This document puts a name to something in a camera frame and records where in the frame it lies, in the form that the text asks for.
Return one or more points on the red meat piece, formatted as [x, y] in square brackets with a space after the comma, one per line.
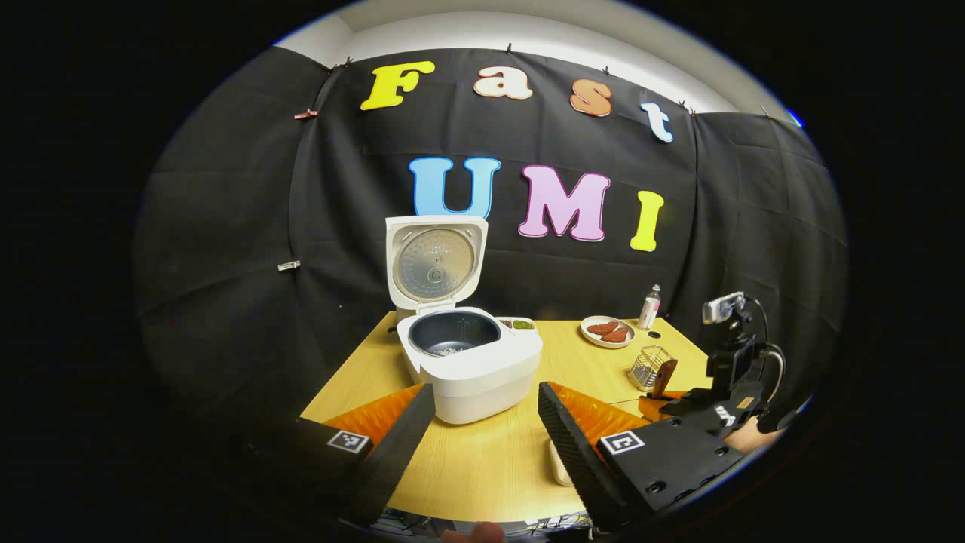
[615, 336]
[601, 329]

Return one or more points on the small clear bottle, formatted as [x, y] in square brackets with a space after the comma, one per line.
[649, 311]

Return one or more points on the divided dish of grains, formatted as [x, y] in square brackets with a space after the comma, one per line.
[519, 324]

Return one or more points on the cream rectangular tray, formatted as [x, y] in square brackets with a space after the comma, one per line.
[559, 464]

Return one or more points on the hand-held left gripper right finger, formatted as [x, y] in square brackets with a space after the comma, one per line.
[580, 467]

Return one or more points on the white cloth clip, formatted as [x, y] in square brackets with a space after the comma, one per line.
[289, 265]

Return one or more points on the white rice cooker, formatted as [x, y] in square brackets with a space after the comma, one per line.
[482, 385]

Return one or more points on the pink cloth clip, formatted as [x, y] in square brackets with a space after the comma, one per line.
[306, 115]

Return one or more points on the black backdrop cloth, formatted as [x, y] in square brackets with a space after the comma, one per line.
[339, 188]

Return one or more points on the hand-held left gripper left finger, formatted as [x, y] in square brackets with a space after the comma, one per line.
[392, 460]

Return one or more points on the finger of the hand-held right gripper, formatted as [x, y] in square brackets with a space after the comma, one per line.
[654, 407]

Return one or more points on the round white plate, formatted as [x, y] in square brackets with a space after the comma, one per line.
[592, 337]

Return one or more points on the white rice grains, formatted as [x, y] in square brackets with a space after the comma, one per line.
[449, 351]

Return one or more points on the brown wooden spoon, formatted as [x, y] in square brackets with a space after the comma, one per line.
[663, 377]

